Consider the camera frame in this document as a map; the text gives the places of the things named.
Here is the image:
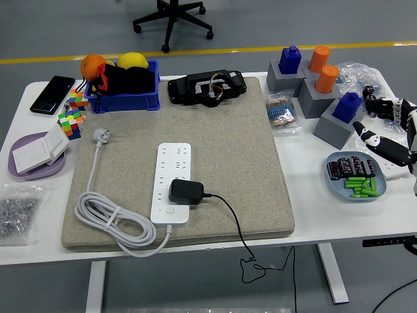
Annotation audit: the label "black smartphone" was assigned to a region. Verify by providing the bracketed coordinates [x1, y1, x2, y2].
[29, 75, 76, 115]

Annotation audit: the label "dark brown capacitor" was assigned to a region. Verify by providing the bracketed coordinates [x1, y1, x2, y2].
[363, 159, 378, 177]
[350, 156, 366, 176]
[327, 162, 342, 181]
[338, 158, 352, 177]

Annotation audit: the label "clear plastic bag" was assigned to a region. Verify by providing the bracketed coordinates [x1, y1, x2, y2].
[354, 135, 417, 182]

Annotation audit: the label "white wall switch panel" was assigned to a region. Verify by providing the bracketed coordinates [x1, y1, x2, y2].
[44, 123, 71, 166]
[12, 137, 53, 174]

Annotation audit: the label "orange cylinder peg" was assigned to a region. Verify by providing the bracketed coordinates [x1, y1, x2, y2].
[308, 45, 332, 74]
[315, 65, 340, 95]

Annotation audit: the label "black table control panel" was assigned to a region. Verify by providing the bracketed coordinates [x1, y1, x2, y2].
[362, 237, 408, 248]

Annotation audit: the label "crumpled clear plastic bags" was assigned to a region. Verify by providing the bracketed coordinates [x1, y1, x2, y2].
[335, 61, 392, 98]

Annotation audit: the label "colourful puzzle cube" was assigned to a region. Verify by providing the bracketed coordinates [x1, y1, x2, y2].
[58, 108, 86, 141]
[68, 88, 91, 112]

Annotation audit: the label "grey block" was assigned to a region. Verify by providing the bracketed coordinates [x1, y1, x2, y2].
[300, 59, 339, 82]
[313, 98, 366, 151]
[298, 78, 343, 120]
[266, 60, 307, 98]

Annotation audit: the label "clear bag of blue resistors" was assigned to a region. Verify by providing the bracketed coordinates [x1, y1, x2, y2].
[381, 119, 410, 141]

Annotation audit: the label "purple plate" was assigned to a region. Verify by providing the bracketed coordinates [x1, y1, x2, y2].
[8, 131, 68, 181]

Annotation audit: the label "blue-grey plate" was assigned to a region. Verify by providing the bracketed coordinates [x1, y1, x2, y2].
[326, 151, 388, 203]

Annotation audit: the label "thin black plug cord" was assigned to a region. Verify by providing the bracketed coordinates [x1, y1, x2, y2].
[202, 193, 298, 313]

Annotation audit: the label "yellow lemon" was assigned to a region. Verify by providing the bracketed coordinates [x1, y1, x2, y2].
[117, 52, 150, 70]

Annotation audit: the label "black electronic device with wires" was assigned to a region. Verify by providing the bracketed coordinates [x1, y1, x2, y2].
[167, 69, 248, 108]

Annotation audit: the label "blue plastic bin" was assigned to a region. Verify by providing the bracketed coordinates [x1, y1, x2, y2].
[85, 59, 162, 114]

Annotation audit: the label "orange fruit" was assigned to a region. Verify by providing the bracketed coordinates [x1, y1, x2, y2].
[80, 53, 108, 82]

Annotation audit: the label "blue square peg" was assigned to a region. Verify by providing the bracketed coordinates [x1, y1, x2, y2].
[332, 92, 364, 124]
[278, 45, 303, 75]

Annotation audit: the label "black pouch red trim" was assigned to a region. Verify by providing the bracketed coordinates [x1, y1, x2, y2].
[76, 63, 156, 112]

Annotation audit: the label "black office chair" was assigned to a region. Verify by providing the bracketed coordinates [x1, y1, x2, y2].
[132, 0, 215, 53]

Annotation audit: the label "grey-brown mat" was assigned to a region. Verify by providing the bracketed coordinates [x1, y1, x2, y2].
[61, 76, 296, 252]

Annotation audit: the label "clear bag of metal nuts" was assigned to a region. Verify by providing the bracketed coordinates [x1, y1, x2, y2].
[0, 184, 46, 246]

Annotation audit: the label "white power cord with plug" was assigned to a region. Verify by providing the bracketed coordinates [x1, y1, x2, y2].
[74, 127, 173, 258]

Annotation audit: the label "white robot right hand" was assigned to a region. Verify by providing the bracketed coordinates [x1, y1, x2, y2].
[352, 95, 417, 196]

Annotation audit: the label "white power strip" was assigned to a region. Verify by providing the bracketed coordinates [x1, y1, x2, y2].
[150, 142, 192, 226]

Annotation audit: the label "white table leg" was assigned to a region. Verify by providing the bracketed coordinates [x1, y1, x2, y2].
[85, 260, 107, 313]
[317, 243, 350, 305]

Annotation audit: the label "white wall socket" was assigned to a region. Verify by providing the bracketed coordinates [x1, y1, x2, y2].
[377, 155, 414, 180]

